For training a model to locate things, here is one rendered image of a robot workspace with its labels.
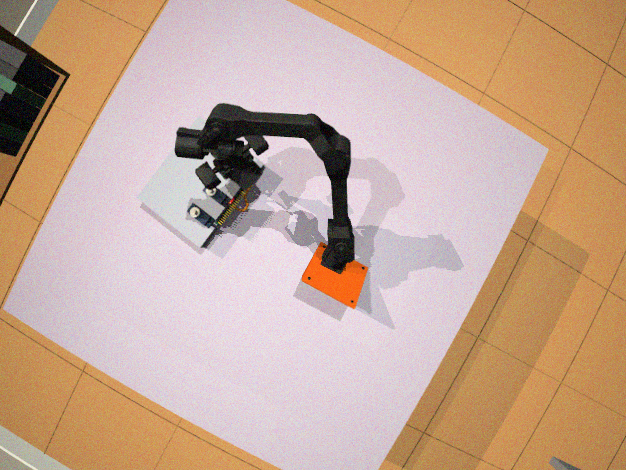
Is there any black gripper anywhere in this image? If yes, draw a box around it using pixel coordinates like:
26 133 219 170
195 135 269 191

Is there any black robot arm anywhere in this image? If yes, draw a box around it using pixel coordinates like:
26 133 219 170
174 103 355 274

